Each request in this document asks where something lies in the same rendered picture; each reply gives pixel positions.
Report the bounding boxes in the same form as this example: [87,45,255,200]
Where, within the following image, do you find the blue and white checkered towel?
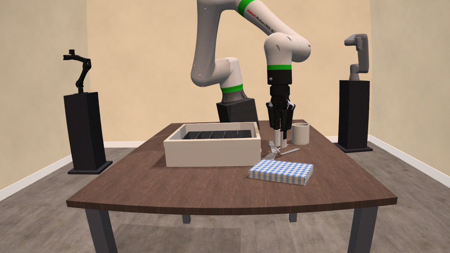
[249,159,314,185]

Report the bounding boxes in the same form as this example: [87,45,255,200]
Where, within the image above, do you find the white fork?
[264,149,300,160]

